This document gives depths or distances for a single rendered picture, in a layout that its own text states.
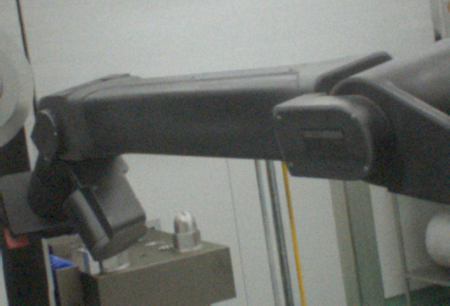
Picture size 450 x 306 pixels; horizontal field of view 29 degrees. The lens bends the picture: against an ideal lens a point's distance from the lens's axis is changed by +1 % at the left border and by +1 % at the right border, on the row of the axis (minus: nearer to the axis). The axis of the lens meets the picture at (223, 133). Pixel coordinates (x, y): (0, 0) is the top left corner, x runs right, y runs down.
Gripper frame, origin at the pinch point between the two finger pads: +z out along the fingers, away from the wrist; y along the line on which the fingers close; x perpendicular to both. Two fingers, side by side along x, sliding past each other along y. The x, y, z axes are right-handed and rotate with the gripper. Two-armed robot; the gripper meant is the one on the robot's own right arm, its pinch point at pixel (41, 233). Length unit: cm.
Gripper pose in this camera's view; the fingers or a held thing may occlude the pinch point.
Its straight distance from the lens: 99.4
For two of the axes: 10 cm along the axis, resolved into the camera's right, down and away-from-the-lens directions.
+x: -3.4, -8.5, 4.0
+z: -3.1, 5.0, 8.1
